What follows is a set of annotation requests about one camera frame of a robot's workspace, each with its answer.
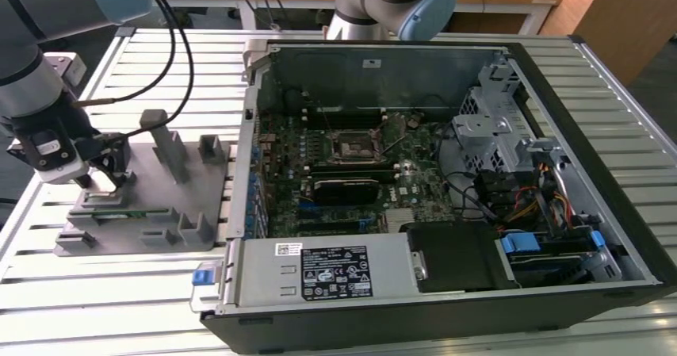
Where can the hard disk in blue carrier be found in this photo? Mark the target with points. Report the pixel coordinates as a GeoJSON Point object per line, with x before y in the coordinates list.
{"type": "Point", "coordinates": [520, 245]}

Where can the black open PC case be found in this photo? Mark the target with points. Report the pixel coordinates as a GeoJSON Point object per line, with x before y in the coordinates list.
{"type": "Point", "coordinates": [369, 324]}

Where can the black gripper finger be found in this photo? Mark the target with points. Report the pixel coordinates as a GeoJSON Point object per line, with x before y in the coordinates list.
{"type": "Point", "coordinates": [120, 154]}
{"type": "Point", "coordinates": [85, 181]}

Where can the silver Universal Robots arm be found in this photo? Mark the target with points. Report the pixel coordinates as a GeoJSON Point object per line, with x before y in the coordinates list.
{"type": "Point", "coordinates": [26, 86]}

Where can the wooden cabinet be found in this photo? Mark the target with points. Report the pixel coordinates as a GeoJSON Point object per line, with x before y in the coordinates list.
{"type": "Point", "coordinates": [623, 27]}

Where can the grey parts rack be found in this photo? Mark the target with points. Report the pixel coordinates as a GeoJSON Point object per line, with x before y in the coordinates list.
{"type": "Point", "coordinates": [148, 197]}

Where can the blue case latch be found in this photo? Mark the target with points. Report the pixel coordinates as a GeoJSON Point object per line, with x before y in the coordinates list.
{"type": "Point", "coordinates": [203, 277]}

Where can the black RAM slot bank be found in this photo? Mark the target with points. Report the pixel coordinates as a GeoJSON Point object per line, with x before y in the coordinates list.
{"type": "Point", "coordinates": [348, 171]}
{"type": "Point", "coordinates": [343, 119]}

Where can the green motherboard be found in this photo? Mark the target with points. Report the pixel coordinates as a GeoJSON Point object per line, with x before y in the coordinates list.
{"type": "Point", "coordinates": [418, 161]}

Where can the silver chipset heatsink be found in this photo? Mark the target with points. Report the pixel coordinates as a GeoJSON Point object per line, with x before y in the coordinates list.
{"type": "Point", "coordinates": [401, 218]}

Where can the black graphics card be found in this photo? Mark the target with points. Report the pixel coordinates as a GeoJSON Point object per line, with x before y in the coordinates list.
{"type": "Point", "coordinates": [343, 193]}

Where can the silver metal drive cage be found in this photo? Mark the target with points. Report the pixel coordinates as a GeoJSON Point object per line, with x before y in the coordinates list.
{"type": "Point", "coordinates": [478, 128]}

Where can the silver metal support bar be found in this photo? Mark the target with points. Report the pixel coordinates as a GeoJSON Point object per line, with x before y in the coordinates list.
{"type": "Point", "coordinates": [542, 146]}

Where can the CPU socket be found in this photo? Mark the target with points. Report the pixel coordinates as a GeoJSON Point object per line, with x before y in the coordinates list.
{"type": "Point", "coordinates": [351, 146]}

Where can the grey power supply unit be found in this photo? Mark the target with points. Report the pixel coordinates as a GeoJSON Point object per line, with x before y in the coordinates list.
{"type": "Point", "coordinates": [259, 272]}

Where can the black fan shroud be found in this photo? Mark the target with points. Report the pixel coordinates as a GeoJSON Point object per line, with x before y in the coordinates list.
{"type": "Point", "coordinates": [454, 257]}

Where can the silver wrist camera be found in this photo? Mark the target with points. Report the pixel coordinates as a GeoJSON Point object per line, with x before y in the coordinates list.
{"type": "Point", "coordinates": [49, 150]}
{"type": "Point", "coordinates": [65, 68]}

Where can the silver-topped CPU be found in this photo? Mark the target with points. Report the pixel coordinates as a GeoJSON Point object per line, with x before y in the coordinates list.
{"type": "Point", "coordinates": [102, 193]}

